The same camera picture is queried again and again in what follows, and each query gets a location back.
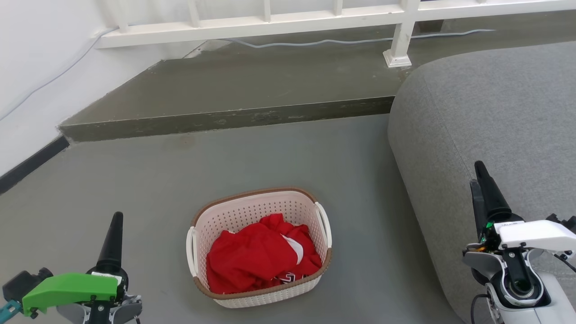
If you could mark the green and grey left gripper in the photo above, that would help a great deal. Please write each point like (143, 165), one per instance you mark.
(72, 285)

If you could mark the teal bracket piece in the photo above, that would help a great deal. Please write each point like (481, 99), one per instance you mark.
(9, 309)

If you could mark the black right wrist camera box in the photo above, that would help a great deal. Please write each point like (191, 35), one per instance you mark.
(564, 222)

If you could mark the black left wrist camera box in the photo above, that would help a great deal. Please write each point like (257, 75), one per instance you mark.
(20, 283)

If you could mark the white perforated plastic laundry basket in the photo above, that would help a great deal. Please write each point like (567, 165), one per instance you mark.
(252, 207)

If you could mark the white and grey right gripper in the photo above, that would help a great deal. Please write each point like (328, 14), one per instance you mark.
(535, 236)

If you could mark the black baseboard strip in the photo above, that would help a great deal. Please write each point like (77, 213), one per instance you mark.
(31, 164)

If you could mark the white and grey right robot arm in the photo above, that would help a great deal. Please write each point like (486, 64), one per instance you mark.
(553, 310)

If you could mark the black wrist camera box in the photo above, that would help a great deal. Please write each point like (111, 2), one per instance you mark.
(564, 222)
(20, 283)

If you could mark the white wooden railing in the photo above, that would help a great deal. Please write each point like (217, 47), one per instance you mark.
(252, 23)

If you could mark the red and white jersey clothing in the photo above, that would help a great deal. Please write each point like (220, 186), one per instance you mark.
(252, 256)

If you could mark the grey fabric sofa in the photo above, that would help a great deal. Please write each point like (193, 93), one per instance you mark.
(486, 112)

